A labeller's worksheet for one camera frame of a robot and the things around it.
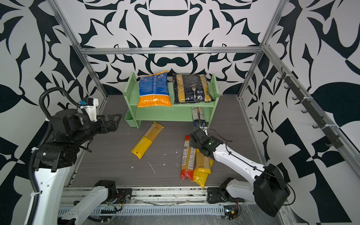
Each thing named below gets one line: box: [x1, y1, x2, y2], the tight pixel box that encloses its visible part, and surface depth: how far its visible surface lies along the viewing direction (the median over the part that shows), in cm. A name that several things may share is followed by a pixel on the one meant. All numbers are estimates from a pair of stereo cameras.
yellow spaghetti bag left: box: [131, 121, 165, 160], surface depth 94 cm
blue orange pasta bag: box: [137, 70, 172, 108], surface depth 79 cm
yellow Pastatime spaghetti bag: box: [193, 149, 215, 189], surface depth 81 cm
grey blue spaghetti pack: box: [191, 106, 208, 132], surface depth 91 cm
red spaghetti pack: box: [180, 135, 196, 181], surface depth 84 cm
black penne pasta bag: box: [172, 73, 215, 105], surface depth 80 cm
